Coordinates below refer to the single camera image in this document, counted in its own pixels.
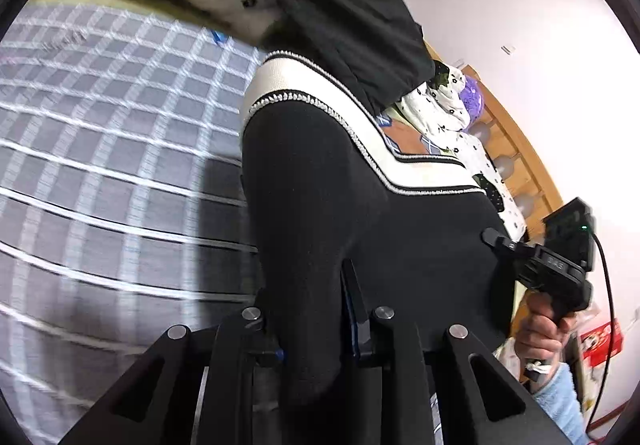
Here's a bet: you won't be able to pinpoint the red box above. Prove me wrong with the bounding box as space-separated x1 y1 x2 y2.
580 321 623 367

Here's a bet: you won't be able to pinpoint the black pants with white stripes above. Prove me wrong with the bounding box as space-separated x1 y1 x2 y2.
242 52 513 399

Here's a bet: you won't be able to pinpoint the wooden bed frame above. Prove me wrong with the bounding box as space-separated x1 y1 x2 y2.
449 65 563 243

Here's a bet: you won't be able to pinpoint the purple pillow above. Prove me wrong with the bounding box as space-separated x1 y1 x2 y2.
459 76 485 132

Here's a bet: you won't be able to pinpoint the grey plaid blanket with stars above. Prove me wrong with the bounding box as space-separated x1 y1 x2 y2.
0 2 486 445

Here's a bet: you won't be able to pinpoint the black jacket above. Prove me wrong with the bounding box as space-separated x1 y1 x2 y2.
264 0 435 115

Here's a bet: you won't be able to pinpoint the black cable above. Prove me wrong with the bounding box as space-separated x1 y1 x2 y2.
583 227 618 433

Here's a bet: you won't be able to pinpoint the light blue sleeve forearm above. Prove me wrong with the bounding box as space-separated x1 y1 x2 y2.
533 363 589 445

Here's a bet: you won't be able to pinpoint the person's right hand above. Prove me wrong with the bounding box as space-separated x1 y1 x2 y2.
514 292 577 379

